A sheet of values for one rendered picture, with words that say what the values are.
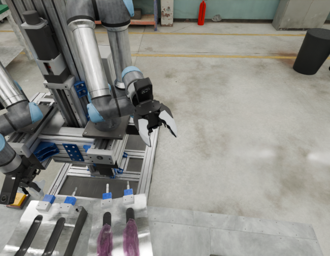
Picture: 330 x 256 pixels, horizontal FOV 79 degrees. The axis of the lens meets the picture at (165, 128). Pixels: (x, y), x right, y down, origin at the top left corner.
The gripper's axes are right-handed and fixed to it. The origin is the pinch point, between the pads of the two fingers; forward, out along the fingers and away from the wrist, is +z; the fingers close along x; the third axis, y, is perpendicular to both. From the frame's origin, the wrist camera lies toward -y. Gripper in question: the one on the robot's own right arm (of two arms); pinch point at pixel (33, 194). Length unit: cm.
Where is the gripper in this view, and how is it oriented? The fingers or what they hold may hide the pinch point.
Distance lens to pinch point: 107.6
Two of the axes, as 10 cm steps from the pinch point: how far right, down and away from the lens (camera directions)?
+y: 1.1, -7.1, 6.9
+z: 0.0, 7.0, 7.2
